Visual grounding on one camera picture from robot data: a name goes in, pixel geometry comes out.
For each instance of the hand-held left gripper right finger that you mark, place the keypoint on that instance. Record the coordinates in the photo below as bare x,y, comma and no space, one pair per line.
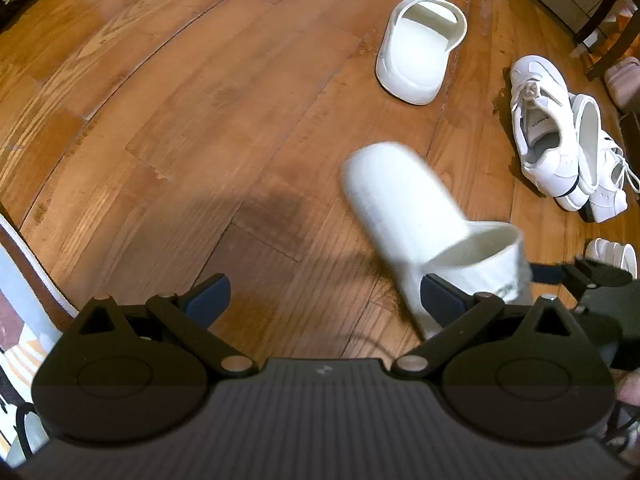
442,300

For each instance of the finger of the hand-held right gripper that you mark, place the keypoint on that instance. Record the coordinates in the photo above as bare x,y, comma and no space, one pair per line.
547,272

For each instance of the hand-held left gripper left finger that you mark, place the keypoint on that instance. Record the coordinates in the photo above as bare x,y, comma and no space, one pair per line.
210,300

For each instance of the pale grey shoe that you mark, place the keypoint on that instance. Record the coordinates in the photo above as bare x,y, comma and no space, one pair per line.
610,257

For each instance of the white slide sandal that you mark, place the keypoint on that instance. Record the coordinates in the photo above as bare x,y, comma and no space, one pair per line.
415,55
410,200

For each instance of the white lace-up sneaker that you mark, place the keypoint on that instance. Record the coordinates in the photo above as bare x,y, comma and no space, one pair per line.
545,125
605,175

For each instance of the person's right hand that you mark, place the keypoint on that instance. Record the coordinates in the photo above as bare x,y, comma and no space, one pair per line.
631,387

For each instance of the dark wooden furniture leg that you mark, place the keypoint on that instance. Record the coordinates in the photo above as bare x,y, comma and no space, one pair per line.
612,35

